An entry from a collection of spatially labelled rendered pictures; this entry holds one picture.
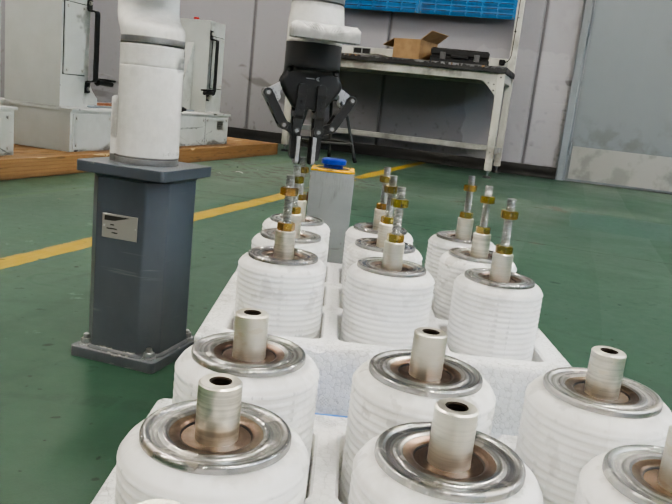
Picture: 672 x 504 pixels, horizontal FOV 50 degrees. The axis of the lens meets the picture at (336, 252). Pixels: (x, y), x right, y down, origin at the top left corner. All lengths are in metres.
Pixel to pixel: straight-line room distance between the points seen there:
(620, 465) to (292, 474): 0.17
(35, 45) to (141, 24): 2.39
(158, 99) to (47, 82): 2.35
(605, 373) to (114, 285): 0.78
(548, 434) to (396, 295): 0.30
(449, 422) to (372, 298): 0.40
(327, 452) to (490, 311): 0.30
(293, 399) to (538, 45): 5.53
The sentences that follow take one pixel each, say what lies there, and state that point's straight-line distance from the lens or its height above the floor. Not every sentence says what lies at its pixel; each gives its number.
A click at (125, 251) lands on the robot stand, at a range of 1.09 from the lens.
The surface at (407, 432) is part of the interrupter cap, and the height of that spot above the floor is 0.25.
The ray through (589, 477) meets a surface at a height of 0.25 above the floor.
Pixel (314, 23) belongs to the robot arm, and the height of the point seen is 0.51.
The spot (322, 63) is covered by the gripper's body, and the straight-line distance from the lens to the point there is 0.96.
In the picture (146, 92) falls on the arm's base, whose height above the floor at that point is 0.40.
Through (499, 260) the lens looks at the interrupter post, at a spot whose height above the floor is 0.27.
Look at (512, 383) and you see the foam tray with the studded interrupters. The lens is 0.76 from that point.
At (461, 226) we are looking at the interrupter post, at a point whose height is 0.27.
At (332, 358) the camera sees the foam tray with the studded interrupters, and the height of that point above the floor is 0.17.
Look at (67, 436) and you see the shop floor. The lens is 0.94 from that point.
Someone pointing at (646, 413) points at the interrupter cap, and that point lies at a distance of 0.49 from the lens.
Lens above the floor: 0.42
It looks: 12 degrees down
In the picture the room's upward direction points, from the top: 6 degrees clockwise
